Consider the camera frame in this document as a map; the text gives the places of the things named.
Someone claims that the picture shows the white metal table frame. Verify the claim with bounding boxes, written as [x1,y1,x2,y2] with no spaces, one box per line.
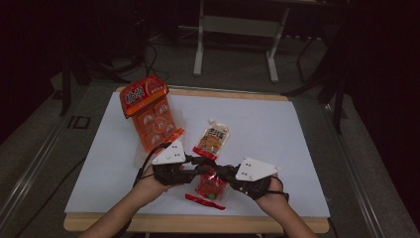
[192,0,291,84]

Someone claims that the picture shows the red snack packet black top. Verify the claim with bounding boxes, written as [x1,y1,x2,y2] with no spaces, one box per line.
[194,172,230,200]

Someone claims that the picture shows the red torn packet strip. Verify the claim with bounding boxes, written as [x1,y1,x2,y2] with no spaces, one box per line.
[184,193,227,211]

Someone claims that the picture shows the grey metal rail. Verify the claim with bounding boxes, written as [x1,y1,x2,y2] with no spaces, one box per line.
[0,113,68,229]
[321,104,387,238]

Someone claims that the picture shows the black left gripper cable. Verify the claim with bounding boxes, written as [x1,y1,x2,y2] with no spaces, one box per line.
[133,142,172,188]

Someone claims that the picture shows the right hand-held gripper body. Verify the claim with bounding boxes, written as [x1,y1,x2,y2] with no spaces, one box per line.
[227,157,282,201]

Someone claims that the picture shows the white table mat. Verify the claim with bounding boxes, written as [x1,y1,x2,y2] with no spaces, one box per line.
[64,91,331,218]

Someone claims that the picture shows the black stand legs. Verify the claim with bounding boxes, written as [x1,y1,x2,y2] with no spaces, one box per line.
[58,49,133,117]
[282,33,352,135]

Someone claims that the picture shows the large orange snack packet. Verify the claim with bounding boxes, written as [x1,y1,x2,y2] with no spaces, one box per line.
[119,73,185,154]

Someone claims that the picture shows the person's left hand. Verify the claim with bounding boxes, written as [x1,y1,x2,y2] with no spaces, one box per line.
[133,164,174,200]

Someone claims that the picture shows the black floor cables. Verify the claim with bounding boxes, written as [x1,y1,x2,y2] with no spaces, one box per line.
[132,19,172,89]

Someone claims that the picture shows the person's right hand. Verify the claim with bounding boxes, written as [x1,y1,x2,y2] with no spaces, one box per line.
[255,176,291,213]

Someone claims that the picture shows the beige sauce packet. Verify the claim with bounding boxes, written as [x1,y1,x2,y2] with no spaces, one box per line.
[192,118,231,161]

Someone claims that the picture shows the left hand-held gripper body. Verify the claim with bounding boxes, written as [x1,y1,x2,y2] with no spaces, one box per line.
[152,138,199,186]

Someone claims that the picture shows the clear plastic container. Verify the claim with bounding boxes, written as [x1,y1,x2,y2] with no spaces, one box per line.
[133,94,187,170]

